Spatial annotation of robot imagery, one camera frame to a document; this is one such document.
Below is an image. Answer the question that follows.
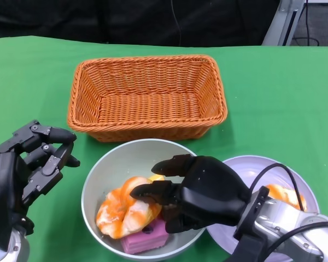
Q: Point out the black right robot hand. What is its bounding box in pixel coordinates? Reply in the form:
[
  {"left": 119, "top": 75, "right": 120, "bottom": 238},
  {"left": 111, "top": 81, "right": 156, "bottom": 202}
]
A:
[{"left": 130, "top": 154, "right": 259, "bottom": 235}]

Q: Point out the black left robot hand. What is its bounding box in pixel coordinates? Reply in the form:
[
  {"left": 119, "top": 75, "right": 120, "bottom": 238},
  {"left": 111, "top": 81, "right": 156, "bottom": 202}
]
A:
[{"left": 0, "top": 119, "right": 81, "bottom": 251}]

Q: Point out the orange ring-shaped bread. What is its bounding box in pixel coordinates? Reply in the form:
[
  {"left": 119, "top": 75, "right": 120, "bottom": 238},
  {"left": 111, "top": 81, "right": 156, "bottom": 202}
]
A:
[{"left": 265, "top": 183, "right": 308, "bottom": 211}]

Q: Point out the orange white twisted bread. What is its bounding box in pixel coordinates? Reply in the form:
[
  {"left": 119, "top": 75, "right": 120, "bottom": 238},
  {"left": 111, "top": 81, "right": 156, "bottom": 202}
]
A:
[{"left": 95, "top": 176, "right": 163, "bottom": 240}]

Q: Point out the pale grey-green bowl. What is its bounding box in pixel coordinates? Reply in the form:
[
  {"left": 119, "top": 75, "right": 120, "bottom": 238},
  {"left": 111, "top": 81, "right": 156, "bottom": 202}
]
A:
[{"left": 80, "top": 138, "right": 215, "bottom": 260}]

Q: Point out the pink cake slice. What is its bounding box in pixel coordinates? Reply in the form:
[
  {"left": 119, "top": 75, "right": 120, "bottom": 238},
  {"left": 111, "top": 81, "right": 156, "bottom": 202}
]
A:
[{"left": 121, "top": 218, "right": 170, "bottom": 255}]

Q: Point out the lavender round plate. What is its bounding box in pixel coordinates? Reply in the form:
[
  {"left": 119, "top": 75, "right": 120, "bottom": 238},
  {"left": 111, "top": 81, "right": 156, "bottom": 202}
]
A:
[{"left": 207, "top": 155, "right": 320, "bottom": 262}]

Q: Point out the orange wicker basket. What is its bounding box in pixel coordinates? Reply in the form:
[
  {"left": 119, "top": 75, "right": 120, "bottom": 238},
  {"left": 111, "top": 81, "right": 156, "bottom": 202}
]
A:
[{"left": 67, "top": 55, "right": 229, "bottom": 142}]

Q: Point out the green tablecloth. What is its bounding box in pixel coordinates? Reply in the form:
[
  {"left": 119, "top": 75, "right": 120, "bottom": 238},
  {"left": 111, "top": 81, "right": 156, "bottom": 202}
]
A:
[{"left": 0, "top": 35, "right": 328, "bottom": 262}]

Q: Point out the black backdrop curtain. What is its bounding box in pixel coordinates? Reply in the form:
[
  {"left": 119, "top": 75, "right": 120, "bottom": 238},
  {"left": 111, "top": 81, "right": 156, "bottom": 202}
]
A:
[{"left": 0, "top": 0, "right": 279, "bottom": 47}]

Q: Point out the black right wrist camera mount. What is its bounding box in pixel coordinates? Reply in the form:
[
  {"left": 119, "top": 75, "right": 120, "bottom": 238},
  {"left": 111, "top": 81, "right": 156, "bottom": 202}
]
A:
[{"left": 233, "top": 186, "right": 270, "bottom": 262}]

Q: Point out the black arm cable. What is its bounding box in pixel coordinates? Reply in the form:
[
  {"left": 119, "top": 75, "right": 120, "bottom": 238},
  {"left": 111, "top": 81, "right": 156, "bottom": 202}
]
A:
[
  {"left": 265, "top": 221, "right": 328, "bottom": 262},
  {"left": 248, "top": 163, "right": 307, "bottom": 211}
]

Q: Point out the grey metal frame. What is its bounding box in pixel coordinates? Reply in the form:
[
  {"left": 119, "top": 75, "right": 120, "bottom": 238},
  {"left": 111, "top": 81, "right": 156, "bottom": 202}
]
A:
[{"left": 261, "top": 0, "right": 328, "bottom": 46}]

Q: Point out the black cable on floor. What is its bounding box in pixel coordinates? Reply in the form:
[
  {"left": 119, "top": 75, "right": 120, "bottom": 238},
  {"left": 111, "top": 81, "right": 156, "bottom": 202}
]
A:
[{"left": 292, "top": 0, "right": 320, "bottom": 46}]

